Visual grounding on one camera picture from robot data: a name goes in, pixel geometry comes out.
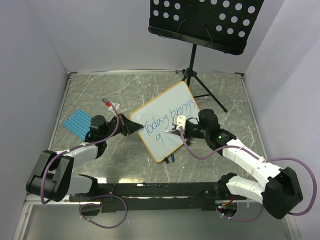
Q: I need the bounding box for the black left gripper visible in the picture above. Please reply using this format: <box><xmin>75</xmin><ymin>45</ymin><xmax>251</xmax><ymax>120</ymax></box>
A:
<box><xmin>101</xmin><ymin>113</ymin><xmax>144</xmax><ymax>141</ymax></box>

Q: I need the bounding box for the yellow framed whiteboard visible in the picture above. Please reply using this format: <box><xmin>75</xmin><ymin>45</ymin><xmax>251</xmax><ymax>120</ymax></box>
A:
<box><xmin>129</xmin><ymin>81</ymin><xmax>200</xmax><ymax>163</ymax></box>

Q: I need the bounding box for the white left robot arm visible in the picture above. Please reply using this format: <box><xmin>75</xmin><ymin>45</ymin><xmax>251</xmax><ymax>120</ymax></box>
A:
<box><xmin>25</xmin><ymin>113</ymin><xmax>143</xmax><ymax>204</ymax></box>

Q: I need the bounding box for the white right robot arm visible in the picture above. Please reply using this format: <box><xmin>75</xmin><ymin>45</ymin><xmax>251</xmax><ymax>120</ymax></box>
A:
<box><xmin>170</xmin><ymin>109</ymin><xmax>303</xmax><ymax>219</ymax></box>

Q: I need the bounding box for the blue studded building plate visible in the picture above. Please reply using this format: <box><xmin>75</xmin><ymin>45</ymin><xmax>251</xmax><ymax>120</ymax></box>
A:
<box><xmin>62</xmin><ymin>109</ymin><xmax>92</xmax><ymax>142</ymax></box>

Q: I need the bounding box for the black perforated music stand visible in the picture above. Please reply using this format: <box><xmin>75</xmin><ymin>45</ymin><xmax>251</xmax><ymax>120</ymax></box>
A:
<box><xmin>148</xmin><ymin>0</ymin><xmax>264</xmax><ymax>112</ymax></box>

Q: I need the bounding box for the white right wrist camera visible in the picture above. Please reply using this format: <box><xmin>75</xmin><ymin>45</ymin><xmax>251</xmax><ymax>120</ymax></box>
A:
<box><xmin>172</xmin><ymin>115</ymin><xmax>187</xmax><ymax>131</ymax></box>

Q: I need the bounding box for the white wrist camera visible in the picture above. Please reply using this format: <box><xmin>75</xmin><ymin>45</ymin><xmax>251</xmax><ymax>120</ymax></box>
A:
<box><xmin>102</xmin><ymin>98</ymin><xmax>120</xmax><ymax>111</ymax></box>
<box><xmin>172</xmin><ymin>115</ymin><xmax>187</xmax><ymax>131</ymax></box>

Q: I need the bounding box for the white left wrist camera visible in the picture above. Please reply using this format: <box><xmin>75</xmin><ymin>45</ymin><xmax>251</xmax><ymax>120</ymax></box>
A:
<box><xmin>102</xmin><ymin>98</ymin><xmax>120</xmax><ymax>111</ymax></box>

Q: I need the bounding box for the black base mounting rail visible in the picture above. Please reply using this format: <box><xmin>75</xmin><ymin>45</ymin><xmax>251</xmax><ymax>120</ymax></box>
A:
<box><xmin>69</xmin><ymin>182</ymin><xmax>233</xmax><ymax>213</ymax></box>

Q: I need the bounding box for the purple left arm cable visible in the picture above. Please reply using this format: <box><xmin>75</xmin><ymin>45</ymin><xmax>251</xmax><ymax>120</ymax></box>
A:
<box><xmin>39</xmin><ymin>97</ymin><xmax>129</xmax><ymax>229</ymax></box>

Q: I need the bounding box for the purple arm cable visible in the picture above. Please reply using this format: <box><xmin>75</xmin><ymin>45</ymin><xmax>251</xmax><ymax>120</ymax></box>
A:
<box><xmin>179</xmin><ymin>126</ymin><xmax>314</xmax><ymax>223</ymax></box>
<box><xmin>39</xmin><ymin>97</ymin><xmax>129</xmax><ymax>229</ymax></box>

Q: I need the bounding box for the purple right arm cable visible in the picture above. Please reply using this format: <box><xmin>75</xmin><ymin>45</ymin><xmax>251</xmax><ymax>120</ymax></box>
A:
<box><xmin>179</xmin><ymin>126</ymin><xmax>314</xmax><ymax>223</ymax></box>

